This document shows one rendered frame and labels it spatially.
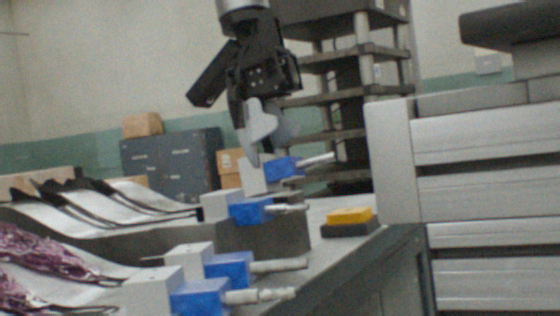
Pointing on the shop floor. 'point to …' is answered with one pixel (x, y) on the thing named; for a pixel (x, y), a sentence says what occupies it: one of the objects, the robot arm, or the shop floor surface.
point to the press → (356, 83)
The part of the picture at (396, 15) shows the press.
